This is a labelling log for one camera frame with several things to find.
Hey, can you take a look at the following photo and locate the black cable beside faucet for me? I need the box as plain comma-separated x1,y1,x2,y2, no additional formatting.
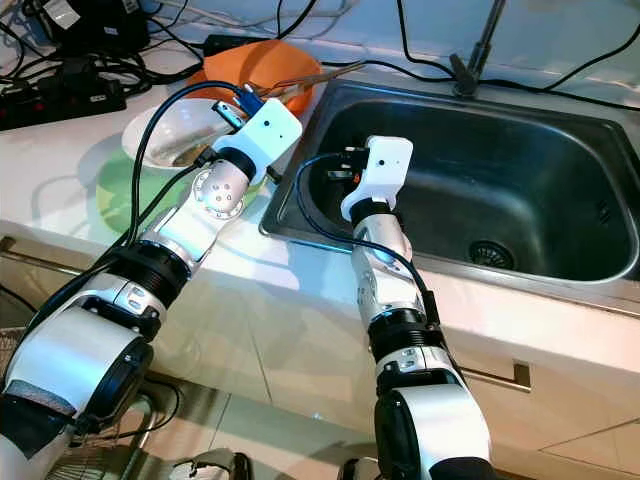
490,45,640,113

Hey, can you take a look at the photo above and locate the black power adapter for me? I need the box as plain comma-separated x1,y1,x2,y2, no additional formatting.
40,0,153,58

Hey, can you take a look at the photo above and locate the black plug box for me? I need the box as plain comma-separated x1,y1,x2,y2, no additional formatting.
204,34,263,57

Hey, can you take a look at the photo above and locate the black power strip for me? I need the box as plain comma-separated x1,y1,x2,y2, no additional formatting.
0,68,131,132

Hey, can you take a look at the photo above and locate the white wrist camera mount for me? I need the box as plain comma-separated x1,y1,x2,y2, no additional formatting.
340,135,415,223
212,97,304,183

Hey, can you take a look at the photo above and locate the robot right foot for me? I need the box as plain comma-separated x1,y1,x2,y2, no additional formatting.
338,457,371,480

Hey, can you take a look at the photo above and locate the dark metal faucet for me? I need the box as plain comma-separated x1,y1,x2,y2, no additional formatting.
448,0,509,99

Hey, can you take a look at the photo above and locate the white counter cabinet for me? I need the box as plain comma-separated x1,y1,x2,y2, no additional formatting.
0,205,640,476

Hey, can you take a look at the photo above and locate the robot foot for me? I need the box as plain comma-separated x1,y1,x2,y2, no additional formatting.
338,457,371,480
168,448,253,480

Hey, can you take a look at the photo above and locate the thick black wall cable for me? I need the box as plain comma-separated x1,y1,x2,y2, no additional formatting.
392,0,459,79

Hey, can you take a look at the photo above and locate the white bowl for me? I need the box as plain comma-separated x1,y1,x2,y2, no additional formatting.
121,96,243,171

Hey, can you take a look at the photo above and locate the black counter cable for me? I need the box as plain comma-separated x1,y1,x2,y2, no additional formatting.
350,56,456,81

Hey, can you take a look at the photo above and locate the sink drain strainer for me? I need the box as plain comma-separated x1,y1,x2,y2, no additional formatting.
468,239,518,272

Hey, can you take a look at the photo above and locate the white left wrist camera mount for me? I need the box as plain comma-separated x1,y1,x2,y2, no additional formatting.
212,97,304,183

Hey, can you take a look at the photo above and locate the stainless steel sink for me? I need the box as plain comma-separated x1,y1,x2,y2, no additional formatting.
258,78,640,319

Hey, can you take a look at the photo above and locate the orange plastic bowl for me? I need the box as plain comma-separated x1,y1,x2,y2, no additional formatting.
184,40,321,113

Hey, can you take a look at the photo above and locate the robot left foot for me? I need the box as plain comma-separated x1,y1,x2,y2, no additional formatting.
168,448,253,480

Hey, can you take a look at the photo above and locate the green plate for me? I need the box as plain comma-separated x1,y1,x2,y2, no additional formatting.
95,150,196,237

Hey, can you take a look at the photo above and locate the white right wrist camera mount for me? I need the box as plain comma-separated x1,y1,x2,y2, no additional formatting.
340,135,415,223

